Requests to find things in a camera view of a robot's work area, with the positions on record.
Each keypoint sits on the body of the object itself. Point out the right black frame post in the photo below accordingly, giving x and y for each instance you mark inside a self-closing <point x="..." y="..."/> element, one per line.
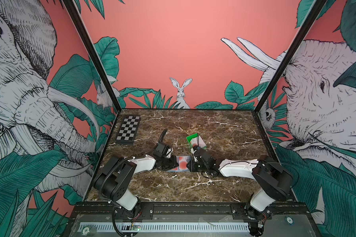
<point x="307" y="23"/>

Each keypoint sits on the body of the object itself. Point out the blue card holder wallet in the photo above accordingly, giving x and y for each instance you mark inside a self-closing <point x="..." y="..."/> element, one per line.
<point x="176" y="169"/>

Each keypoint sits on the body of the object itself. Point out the black front mounting rail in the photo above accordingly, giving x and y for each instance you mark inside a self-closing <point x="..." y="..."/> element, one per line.
<point x="148" y="210"/>

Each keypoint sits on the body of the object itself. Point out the stack of cards in tray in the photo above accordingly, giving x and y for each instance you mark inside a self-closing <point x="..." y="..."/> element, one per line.
<point x="199" y="142"/>

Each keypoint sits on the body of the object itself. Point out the green card tray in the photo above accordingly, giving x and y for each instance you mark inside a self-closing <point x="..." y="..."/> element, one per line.
<point x="190" y="139"/>

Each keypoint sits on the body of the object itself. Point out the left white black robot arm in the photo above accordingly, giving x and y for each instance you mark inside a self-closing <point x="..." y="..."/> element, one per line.
<point x="113" y="180"/>

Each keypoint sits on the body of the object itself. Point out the white slotted cable duct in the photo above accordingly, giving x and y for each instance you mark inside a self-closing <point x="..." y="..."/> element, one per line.
<point x="164" y="227"/>

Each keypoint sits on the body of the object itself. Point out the black frame post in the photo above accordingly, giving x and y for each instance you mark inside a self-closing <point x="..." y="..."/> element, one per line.
<point x="307" y="23"/>
<point x="85" y="37"/>

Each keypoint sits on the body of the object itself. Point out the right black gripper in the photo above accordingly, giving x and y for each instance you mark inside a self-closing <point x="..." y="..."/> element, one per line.
<point x="191" y="165"/>

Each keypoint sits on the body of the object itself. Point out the left black frame post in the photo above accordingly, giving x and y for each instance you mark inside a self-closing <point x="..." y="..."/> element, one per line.
<point x="85" y="37"/>

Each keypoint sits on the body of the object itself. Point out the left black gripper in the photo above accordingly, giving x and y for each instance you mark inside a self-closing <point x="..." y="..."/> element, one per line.
<point x="174" y="163"/>

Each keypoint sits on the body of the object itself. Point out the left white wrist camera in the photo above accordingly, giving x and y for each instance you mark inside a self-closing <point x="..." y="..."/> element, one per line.
<point x="169" y="152"/>

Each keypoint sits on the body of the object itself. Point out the black white checkerboard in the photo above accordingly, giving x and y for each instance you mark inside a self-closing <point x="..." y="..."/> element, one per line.
<point x="128" y="130"/>

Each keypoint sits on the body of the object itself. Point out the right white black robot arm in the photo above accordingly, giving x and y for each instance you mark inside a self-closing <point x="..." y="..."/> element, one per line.
<point x="275" y="181"/>

